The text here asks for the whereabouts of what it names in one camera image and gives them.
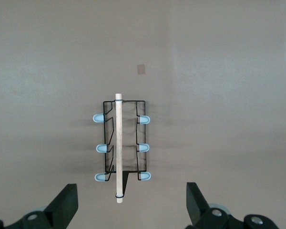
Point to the small brown tape square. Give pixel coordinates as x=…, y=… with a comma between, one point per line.
x=141, y=69

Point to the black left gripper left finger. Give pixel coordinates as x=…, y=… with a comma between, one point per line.
x=64, y=205

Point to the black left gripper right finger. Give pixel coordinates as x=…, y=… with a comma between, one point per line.
x=197, y=205

